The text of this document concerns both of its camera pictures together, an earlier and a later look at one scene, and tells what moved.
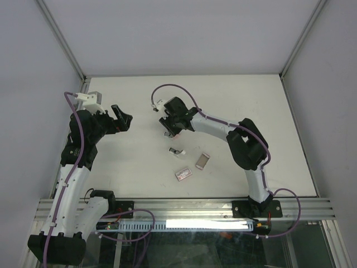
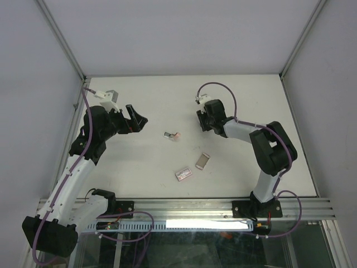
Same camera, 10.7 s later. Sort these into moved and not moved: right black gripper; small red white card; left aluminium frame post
Moved: right black gripper
Not moved: small red white card; left aluminium frame post
